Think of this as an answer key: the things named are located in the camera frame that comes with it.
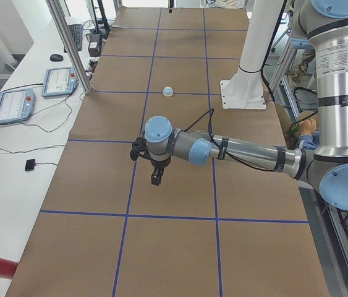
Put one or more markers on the teach pendant tablet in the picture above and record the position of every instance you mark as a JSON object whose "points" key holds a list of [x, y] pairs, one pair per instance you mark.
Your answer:
{"points": [[59, 81], [16, 105]]}

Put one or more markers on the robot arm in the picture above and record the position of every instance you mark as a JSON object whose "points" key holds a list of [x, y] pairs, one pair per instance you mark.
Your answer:
{"points": [[319, 26]]}

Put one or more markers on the person's hand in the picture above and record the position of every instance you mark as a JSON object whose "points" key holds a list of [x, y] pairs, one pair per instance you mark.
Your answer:
{"points": [[307, 127]]}

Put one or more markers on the black computer mouse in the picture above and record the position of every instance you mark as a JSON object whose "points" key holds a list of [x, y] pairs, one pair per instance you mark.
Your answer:
{"points": [[56, 58]]}

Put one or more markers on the near teach pendant tablet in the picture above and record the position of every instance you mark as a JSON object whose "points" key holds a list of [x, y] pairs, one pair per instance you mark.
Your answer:
{"points": [[16, 105]]}

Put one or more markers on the black monitor stand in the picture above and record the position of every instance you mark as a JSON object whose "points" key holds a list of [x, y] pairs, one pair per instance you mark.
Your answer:
{"points": [[101, 27]]}

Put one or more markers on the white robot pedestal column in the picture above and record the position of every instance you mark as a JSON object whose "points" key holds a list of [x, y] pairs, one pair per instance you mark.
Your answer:
{"points": [[245, 89]]}

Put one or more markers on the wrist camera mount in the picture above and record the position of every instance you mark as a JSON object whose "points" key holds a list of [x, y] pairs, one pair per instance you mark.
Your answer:
{"points": [[139, 149]]}

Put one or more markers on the far teach pendant tablet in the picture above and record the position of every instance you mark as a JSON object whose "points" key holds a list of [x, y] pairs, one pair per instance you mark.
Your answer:
{"points": [[59, 81]]}

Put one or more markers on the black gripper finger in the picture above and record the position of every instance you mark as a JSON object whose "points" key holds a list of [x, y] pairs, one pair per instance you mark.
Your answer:
{"points": [[170, 6], [156, 176]]}

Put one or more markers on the black keyboard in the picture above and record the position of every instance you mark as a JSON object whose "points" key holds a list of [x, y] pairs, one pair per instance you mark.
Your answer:
{"points": [[76, 32]]}

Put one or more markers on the black power adapter box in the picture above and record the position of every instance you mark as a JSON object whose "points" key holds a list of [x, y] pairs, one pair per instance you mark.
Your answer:
{"points": [[94, 46]]}

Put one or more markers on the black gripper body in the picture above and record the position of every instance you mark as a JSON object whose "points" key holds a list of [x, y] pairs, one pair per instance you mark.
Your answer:
{"points": [[159, 164]]}

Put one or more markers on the aluminium frame post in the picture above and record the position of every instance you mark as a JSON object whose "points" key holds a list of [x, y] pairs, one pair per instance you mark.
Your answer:
{"points": [[63, 30]]}

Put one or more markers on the person in blue sweatshirt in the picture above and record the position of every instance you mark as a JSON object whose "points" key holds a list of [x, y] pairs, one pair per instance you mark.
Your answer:
{"points": [[308, 139]]}

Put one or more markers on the small black square puck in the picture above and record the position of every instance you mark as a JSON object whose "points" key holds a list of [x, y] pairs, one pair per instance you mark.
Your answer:
{"points": [[30, 165]]}

